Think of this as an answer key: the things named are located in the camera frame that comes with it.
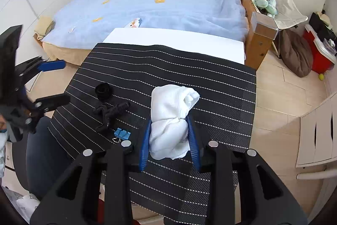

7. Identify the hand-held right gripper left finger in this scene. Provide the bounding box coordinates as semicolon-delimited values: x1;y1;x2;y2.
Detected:
29;120;152;225

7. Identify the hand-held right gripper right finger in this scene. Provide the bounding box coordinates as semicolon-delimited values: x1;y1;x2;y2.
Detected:
186;116;308;225

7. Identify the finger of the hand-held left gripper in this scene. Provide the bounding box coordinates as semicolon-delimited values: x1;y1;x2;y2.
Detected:
14;56;66;88
25;94;71;120

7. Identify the beige bed sheet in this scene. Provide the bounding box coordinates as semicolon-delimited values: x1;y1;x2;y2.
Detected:
42;42;91;66

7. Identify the blue binder clip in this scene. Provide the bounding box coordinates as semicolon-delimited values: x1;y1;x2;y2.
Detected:
113;129;131;142

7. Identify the beige folded blanket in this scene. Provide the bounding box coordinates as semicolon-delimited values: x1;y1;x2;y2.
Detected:
34;16;54;39

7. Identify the black round cap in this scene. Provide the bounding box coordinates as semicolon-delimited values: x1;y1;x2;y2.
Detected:
95;83;113;102

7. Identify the black striped mat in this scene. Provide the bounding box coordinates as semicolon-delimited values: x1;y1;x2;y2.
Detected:
47;43;257;225

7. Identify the black plastic clip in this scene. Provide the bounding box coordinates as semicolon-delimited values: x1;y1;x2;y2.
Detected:
95;101;131;133

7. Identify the person's left leg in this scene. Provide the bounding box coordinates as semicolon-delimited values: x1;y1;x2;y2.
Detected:
26;114;79;200

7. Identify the white printed cloth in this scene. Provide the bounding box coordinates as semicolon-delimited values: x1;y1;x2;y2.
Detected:
0;183;40;224

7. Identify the blue blanket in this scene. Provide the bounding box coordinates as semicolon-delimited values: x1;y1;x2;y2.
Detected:
42;0;249;53

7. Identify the white drawer chest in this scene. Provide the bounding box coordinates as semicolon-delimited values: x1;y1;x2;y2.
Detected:
296;92;337;169

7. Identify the brown cushion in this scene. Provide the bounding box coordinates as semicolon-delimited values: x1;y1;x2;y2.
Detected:
279;28;314;78

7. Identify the clear bedpost corner guard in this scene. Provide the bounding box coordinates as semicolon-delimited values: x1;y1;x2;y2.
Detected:
250;12;278;39

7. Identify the red cooler box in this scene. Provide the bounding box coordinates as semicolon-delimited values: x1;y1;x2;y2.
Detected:
303;24;337;74

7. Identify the white fabric chair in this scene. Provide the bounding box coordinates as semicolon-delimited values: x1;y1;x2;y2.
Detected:
274;0;308;59

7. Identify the clear bag of items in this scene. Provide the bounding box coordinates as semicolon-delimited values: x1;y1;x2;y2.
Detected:
322;38;337;53

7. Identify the black bag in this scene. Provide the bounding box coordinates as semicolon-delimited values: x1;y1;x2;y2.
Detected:
309;12;337;42

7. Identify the straw hat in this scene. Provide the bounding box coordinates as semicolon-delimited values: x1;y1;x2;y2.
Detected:
317;11;331;26

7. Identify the wooden bed frame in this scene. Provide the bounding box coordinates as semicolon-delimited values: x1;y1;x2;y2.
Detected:
232;0;279;71

